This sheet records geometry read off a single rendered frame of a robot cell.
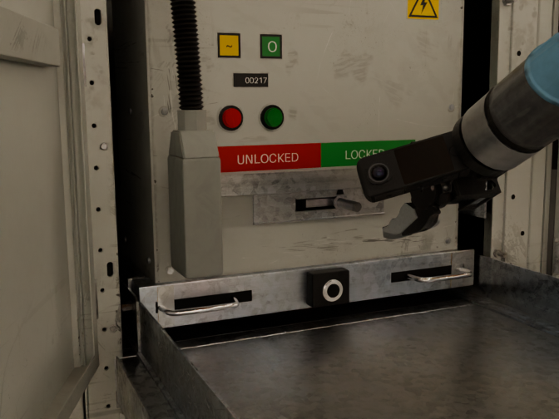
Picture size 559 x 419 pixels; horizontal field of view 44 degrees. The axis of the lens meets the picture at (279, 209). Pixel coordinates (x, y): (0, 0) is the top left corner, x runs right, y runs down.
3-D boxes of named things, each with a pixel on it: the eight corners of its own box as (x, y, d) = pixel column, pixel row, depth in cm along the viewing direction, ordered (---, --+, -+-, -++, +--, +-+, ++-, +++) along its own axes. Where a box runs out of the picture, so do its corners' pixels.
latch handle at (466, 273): (478, 276, 107) (478, 271, 107) (419, 284, 102) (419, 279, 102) (457, 269, 111) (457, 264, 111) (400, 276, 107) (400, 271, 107)
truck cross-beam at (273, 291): (473, 285, 112) (475, 248, 111) (140, 332, 90) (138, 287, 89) (454, 278, 116) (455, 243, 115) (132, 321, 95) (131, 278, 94)
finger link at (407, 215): (424, 252, 88) (461, 212, 80) (384, 256, 85) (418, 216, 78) (415, 230, 89) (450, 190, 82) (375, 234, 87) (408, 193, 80)
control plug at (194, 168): (225, 276, 83) (221, 130, 81) (185, 280, 82) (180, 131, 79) (205, 263, 90) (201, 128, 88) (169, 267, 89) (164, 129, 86)
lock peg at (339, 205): (364, 214, 97) (364, 186, 96) (350, 215, 96) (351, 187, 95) (343, 208, 102) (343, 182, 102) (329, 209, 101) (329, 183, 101)
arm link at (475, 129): (497, 155, 64) (471, 79, 66) (468, 176, 68) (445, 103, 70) (559, 152, 67) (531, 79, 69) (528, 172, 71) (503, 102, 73)
